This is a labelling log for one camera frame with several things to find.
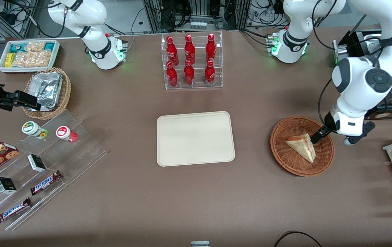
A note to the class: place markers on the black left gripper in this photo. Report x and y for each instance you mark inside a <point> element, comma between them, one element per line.
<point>323,130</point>

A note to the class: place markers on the triangle sandwich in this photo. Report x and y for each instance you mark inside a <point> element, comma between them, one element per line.
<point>302,147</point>

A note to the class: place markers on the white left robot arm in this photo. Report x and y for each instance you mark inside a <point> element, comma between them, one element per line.
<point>360,79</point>

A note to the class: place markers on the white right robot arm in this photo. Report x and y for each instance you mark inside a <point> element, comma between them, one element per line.
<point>101,51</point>

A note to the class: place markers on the light wicker basket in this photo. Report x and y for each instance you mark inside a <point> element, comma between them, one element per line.
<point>65,92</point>

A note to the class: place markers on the brown round wicker basket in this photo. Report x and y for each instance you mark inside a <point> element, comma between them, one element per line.
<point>292,164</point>

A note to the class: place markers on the cream plastic tray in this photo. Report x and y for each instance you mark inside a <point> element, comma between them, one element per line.
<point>196,139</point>

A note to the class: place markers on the silver foil package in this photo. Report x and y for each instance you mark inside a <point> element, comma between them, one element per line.
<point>47,89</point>

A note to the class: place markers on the green label cup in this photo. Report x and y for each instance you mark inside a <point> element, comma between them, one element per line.
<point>31,128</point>

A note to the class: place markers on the clear bag of crackers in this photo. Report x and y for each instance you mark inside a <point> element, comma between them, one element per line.
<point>31,59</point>

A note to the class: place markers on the white snack bin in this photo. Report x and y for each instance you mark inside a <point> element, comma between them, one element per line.
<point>2,68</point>

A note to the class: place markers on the yellow snack pack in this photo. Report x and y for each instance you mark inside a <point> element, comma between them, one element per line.
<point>9,60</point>

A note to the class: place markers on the red label cup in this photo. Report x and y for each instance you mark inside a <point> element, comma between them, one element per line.
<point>64,132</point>

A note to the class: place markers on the teal snack pack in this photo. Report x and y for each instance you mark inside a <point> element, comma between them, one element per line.
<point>17,47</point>

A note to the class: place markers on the small black box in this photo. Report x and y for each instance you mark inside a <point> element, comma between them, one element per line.
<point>37,163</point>
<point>5,185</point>

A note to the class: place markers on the clear acrylic stepped stand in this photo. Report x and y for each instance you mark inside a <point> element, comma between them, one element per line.
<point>76,154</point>

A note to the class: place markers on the snickers bar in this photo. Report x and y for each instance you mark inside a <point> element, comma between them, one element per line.
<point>45,183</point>
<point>12,210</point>

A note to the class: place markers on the grey control box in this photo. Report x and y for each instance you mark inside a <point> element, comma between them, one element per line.
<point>345,51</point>

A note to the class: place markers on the red cola bottle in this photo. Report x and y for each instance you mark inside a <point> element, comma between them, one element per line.
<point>171,75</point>
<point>189,49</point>
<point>209,72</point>
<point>171,49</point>
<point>188,73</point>
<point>210,48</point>

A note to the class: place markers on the clear acrylic bottle rack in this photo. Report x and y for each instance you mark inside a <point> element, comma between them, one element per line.
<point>192,85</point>

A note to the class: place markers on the small grey block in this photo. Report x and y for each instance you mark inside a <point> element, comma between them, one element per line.
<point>200,244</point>

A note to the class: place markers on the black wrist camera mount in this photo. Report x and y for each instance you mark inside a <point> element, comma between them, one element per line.
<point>360,132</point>

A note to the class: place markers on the aluminium frame rack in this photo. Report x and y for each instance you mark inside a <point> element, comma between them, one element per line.
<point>199,8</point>

